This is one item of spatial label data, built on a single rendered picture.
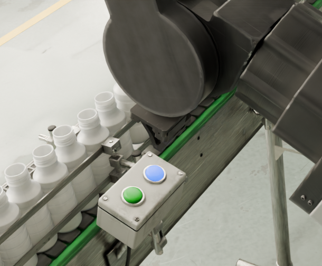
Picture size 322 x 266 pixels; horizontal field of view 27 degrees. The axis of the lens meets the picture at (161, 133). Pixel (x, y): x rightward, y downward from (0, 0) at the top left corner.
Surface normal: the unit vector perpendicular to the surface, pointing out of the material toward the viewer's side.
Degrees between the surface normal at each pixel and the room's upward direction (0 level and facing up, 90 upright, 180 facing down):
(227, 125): 90
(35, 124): 0
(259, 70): 78
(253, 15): 30
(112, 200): 20
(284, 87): 73
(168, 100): 90
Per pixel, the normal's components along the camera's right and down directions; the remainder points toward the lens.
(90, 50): -0.16, -0.81
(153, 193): 0.12, -0.69
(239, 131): 0.80, 0.22
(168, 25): -0.57, 0.54
